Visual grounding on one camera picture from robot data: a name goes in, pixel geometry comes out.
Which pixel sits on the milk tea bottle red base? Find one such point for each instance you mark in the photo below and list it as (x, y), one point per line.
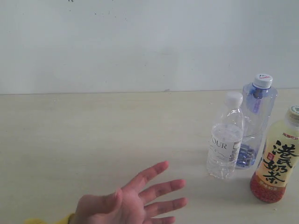
(279, 157)

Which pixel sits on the clear water bottle white cap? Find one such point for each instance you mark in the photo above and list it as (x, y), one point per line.
(226, 137)

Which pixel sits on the blue tinted plastic bottle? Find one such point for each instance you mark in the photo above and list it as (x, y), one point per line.
(258, 101)

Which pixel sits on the person's open hand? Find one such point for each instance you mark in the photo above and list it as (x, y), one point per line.
(133, 203)

